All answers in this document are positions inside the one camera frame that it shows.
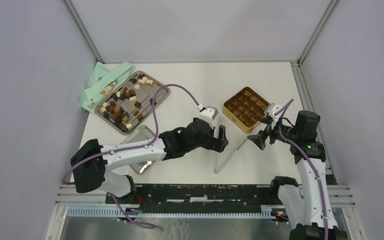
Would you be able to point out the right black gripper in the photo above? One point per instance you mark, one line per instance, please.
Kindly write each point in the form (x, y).
(259, 139)

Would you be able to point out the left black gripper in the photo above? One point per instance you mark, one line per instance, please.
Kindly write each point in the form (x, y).
(218, 144)

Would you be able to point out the steel serving tongs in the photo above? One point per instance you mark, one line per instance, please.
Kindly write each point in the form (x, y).
(236, 138)

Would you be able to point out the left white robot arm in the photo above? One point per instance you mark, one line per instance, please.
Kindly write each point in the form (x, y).
(93, 164)

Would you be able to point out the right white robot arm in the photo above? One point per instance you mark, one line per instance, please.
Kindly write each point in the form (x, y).
(307, 204)

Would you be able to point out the gold chocolate box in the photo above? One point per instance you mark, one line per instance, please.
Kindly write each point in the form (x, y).
(245, 109)

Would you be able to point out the steel chocolate tray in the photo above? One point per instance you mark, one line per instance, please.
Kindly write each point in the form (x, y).
(118, 109)

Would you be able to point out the green patterned cloth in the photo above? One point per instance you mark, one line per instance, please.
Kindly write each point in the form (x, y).
(102, 83)

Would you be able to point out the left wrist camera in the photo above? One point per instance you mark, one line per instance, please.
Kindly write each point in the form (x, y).
(208, 114)

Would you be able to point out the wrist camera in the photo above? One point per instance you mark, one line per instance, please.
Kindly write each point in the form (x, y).
(272, 111)
(208, 114)

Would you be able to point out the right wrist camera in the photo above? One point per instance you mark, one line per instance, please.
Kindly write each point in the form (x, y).
(272, 111)

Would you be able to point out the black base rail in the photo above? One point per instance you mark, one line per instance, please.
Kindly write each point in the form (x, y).
(201, 199)

